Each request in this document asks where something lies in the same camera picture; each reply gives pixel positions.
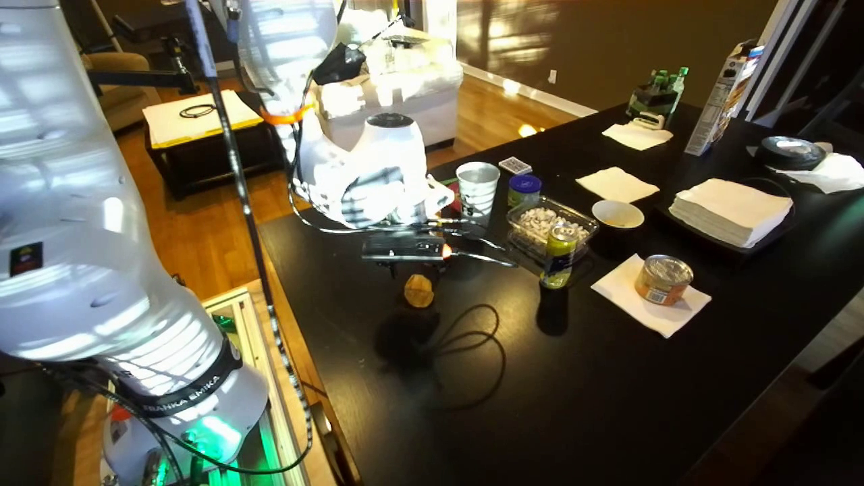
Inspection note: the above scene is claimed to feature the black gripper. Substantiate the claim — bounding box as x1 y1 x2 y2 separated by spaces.
358 228 449 289

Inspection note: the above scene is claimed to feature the yellow snack piece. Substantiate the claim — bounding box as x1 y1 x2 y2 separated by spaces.
403 274 438 312

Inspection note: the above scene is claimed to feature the white paper cup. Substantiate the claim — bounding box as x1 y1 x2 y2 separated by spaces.
453 160 503 231

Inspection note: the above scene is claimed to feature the clear plastic container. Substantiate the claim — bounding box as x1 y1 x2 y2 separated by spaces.
505 197 603 274

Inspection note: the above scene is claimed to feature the blue lid jar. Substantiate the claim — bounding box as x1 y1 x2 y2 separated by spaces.
505 173 546 212

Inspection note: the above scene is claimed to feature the playing card deck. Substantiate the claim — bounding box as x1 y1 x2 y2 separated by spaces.
497 155 535 178

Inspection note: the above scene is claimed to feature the wooden mounting board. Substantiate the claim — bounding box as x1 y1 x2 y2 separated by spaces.
200 279 362 486

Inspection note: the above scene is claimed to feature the small white bowl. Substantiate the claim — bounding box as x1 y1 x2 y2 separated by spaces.
588 197 648 232

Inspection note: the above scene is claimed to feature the white paper napkin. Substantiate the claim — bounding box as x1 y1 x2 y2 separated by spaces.
576 165 661 205
599 119 674 155
588 252 713 341

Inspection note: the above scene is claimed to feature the dark coffee table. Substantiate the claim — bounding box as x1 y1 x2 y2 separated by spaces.
140 86 292 200

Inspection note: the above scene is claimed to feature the glass cup on napkin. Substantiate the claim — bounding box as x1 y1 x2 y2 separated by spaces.
632 252 697 309

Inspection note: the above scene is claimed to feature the white cushion mat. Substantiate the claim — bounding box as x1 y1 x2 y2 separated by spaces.
140 86 266 151

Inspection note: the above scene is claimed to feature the green plastic toy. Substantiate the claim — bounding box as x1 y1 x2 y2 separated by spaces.
626 66 693 125

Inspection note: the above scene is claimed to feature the stack of white napkins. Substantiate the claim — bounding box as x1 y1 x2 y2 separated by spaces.
667 177 796 252

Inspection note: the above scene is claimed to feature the beige armchair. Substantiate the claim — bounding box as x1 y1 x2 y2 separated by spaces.
79 50 165 133

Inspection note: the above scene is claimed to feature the dark grey bowl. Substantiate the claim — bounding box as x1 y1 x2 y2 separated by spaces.
752 133 827 173

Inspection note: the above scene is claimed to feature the crumpled white cloth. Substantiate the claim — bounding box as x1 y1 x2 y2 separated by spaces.
792 150 864 197

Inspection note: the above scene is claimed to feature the aluminium rail frame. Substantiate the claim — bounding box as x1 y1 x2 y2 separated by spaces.
200 286 312 486

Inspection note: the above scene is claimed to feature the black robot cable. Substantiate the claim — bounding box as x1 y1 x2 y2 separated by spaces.
184 0 318 480

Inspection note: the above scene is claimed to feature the black ring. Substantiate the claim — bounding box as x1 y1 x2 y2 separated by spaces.
176 101 222 121

